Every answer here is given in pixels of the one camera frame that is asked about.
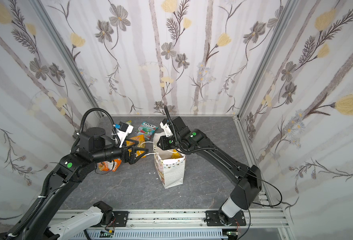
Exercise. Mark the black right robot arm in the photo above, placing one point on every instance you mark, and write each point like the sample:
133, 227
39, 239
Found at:
247, 180

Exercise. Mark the aluminium mounting rail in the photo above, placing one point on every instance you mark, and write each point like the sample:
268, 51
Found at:
194, 219

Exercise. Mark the orange snack packet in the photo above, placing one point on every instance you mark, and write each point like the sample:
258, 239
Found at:
139, 143

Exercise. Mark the yellow lemon snack packet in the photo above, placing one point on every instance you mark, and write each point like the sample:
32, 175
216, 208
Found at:
176, 156

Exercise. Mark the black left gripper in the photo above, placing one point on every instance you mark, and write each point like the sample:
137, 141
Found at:
125, 153

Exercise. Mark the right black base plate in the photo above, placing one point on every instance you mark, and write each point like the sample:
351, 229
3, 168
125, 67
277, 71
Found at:
215, 218

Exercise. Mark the patterned white paper bag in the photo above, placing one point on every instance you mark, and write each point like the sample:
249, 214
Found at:
171, 171

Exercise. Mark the teal Fox's candy bag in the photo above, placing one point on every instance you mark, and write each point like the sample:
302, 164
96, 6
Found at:
147, 130

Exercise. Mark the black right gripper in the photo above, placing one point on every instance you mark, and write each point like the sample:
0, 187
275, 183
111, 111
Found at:
164, 142

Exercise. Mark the white slotted cable duct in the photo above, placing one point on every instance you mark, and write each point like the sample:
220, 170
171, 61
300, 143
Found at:
162, 234

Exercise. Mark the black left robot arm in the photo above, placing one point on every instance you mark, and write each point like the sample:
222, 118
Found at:
91, 147

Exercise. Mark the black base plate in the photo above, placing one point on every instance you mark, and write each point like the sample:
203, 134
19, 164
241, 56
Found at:
118, 218
215, 218

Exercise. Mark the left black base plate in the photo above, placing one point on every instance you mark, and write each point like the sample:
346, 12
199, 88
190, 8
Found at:
118, 218

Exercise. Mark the orange rainbow candy packet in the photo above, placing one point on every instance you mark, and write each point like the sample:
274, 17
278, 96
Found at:
109, 166

